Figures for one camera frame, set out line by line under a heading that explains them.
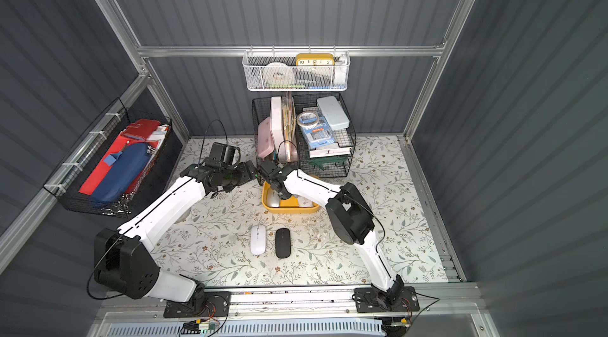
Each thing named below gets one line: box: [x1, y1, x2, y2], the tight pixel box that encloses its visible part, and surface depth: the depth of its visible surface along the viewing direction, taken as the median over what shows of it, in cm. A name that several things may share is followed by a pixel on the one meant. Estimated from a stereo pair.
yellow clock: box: [295, 53, 335, 67], surface depth 90 cm
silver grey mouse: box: [266, 187, 281, 209], surface depth 98 cm
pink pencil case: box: [257, 116, 274, 159], surface depth 104 cm
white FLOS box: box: [270, 95, 288, 163], surface depth 94 cm
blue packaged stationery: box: [302, 113, 336, 148], surface depth 93 cm
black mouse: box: [274, 227, 292, 259], surface depth 86 cm
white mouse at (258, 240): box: [250, 224, 267, 256], surface depth 88 cm
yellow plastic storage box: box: [261, 181, 320, 214], surface depth 96 cm
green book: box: [308, 156, 349, 171], surface depth 96 cm
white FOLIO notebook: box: [308, 142, 353, 159], surface depth 95 cm
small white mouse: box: [297, 196, 314, 209], surface depth 95 cm
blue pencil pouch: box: [90, 142, 152, 205], surface depth 70 cm
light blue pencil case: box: [315, 95, 350, 131], surface depth 101 cm
